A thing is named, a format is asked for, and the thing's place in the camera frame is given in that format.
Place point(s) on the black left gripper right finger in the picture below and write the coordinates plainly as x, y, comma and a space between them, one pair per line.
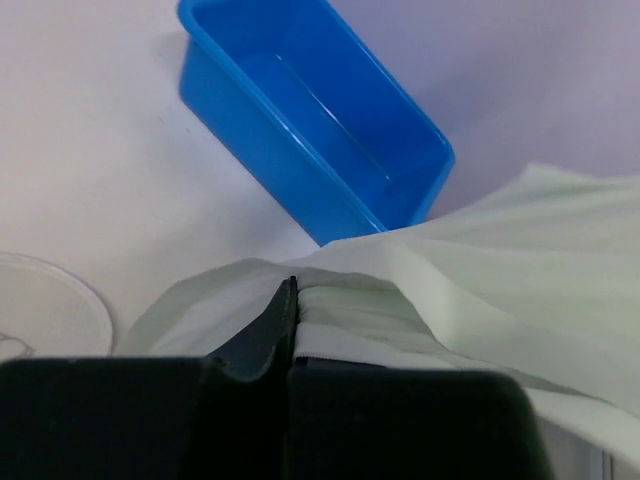
358, 421

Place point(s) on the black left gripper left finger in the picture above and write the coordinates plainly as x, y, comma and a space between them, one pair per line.
218, 416

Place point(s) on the white mesh laundry bag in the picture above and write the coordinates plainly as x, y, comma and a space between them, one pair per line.
48, 312

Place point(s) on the pale green bra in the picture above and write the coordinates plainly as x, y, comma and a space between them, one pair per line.
539, 280

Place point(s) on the blue plastic bin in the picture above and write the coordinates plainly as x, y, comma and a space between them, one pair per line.
301, 102

